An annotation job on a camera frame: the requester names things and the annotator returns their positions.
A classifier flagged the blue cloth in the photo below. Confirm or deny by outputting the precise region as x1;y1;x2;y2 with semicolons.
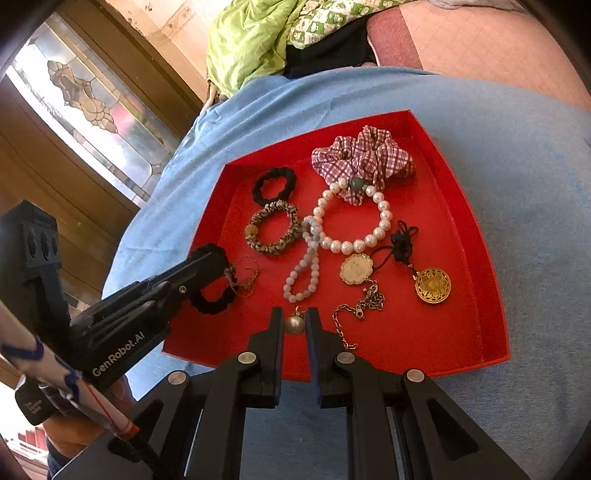
102;67;591;480

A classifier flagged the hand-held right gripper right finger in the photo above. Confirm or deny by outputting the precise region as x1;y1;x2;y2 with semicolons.
305;307;530;480

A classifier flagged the red jewelry tray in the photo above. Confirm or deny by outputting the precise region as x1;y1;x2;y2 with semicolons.
161;109;511;383

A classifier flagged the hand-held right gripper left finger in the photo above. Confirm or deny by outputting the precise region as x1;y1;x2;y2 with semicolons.
108;307;285;480

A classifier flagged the red plaid fabric scrunchie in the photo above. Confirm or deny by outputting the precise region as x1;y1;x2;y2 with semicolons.
311;126;416;206

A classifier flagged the black cloth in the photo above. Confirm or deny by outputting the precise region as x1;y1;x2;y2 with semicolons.
284;18;379;79

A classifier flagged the thin black scrunchie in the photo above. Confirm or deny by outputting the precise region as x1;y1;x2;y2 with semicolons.
187;244;237;317

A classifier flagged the small black scrunchie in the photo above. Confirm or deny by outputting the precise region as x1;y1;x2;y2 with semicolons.
252;167;299;206

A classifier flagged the leopard print scrunchie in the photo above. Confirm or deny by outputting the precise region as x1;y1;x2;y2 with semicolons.
248;200;301;257

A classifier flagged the thin gold chain bracelet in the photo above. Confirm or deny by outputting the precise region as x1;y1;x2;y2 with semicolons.
223;257;260;299

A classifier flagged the white pearl bracelet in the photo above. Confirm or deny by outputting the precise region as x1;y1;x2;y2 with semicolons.
313;178;393;256

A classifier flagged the green patterned white blanket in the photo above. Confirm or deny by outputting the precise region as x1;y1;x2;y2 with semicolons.
286;0;430;49

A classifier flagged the pink bed sheet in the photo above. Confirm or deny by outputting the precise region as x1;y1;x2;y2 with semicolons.
367;0;591;112

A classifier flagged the pale bead bracelet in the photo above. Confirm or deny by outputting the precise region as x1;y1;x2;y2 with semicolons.
283;216;323;304

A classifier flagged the round gold pendant black cord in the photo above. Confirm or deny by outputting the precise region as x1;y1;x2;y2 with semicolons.
369;220;452;304

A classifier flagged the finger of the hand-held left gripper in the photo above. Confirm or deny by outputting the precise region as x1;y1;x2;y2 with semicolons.
151;287;205;325
133;249;219;297

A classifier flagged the silver ball pendant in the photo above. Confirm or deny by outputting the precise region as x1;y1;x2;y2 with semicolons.
285;306;306;335

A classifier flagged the green quilt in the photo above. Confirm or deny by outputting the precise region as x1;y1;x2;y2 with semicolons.
206;0;306;99

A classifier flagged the white sleeved cable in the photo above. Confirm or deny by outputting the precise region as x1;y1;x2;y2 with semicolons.
0;300;140;440

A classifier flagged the stained glass window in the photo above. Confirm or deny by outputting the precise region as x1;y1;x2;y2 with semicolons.
4;13;182;209

